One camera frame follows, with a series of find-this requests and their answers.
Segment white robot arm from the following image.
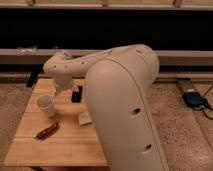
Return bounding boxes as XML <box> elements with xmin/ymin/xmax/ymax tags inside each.
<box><xmin>43</xmin><ymin>44</ymin><xmax>169</xmax><ymax>171</ymax></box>

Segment beige sticky note pad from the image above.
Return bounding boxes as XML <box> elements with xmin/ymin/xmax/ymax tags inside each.
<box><xmin>78</xmin><ymin>112</ymin><xmax>92</xmax><ymax>126</ymax></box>

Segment brown red pen tool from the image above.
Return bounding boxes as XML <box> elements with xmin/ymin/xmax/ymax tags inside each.
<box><xmin>36</xmin><ymin>122</ymin><xmax>59</xmax><ymax>139</ymax></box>

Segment wooden table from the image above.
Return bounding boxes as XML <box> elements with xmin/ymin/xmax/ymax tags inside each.
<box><xmin>4</xmin><ymin>79</ymin><xmax>107</xmax><ymax>167</ymax></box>

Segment blue electronic box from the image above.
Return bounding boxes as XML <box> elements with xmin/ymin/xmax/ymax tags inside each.
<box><xmin>183</xmin><ymin>89</ymin><xmax>202</xmax><ymax>107</ymax></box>

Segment black cable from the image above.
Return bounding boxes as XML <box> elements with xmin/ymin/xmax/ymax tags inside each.
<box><xmin>193</xmin><ymin>83</ymin><xmax>213</xmax><ymax>120</ymax></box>

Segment long wooden rail beam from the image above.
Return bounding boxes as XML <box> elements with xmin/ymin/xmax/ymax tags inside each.
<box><xmin>0</xmin><ymin>49</ymin><xmax>213</xmax><ymax>66</ymax></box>

